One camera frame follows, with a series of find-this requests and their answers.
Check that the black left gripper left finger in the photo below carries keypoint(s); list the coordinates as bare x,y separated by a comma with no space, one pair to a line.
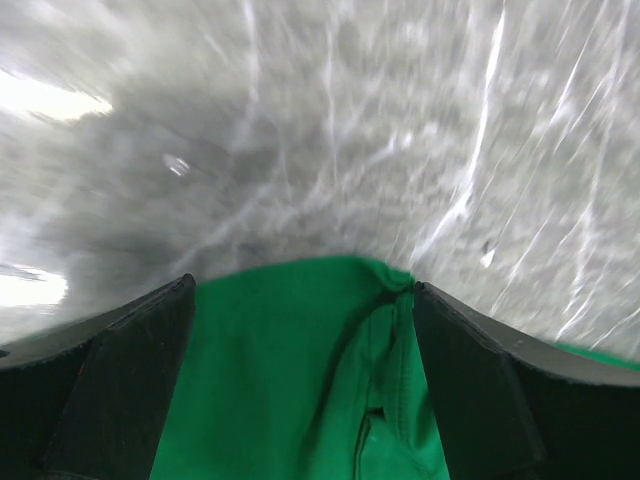
90,400

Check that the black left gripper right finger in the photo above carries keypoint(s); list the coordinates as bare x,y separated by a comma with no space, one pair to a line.
510,406

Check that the green t-shirt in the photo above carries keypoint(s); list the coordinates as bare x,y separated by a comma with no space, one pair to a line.
304,370

